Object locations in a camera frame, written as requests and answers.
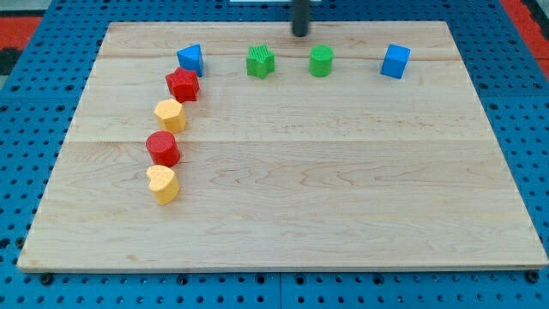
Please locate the blue cube block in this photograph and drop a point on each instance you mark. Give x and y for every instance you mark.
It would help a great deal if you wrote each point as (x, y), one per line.
(395, 61)

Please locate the light wooden board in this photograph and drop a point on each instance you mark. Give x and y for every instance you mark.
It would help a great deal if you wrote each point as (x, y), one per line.
(351, 172)

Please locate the green star block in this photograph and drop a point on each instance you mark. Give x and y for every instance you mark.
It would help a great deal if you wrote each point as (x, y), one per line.
(260, 61)

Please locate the green cylinder block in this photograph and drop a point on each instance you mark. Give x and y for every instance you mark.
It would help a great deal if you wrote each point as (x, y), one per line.
(320, 60)

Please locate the red cylinder block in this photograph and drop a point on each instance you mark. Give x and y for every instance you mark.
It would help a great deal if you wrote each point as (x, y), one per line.
(163, 148)

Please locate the yellow hexagon block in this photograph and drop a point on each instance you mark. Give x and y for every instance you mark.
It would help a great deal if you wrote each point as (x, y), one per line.
(170, 115)

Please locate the yellow heart block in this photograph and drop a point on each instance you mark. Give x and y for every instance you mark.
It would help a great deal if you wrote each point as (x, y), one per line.
(163, 183)

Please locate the red star block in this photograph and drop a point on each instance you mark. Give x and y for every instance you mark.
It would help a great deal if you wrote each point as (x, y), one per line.
(183, 85)

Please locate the blue triangle block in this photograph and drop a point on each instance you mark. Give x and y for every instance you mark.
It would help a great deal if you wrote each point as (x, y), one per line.
(190, 58)

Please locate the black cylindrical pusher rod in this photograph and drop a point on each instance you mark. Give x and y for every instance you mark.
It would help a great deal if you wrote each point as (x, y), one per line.
(300, 17)

